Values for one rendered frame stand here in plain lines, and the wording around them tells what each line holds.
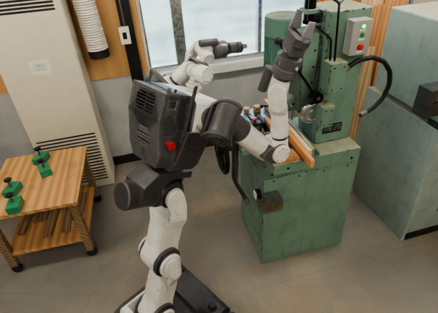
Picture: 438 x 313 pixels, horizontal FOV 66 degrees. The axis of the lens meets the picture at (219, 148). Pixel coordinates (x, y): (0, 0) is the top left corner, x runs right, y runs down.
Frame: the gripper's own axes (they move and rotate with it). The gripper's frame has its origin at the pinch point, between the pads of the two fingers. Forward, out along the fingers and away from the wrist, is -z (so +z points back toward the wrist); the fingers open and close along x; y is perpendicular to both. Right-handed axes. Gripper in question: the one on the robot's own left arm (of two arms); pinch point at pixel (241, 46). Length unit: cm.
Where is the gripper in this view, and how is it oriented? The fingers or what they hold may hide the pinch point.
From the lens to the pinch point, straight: 186.6
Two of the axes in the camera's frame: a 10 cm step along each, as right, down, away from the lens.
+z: -8.6, 2.4, -4.5
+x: 5.1, 2.3, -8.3
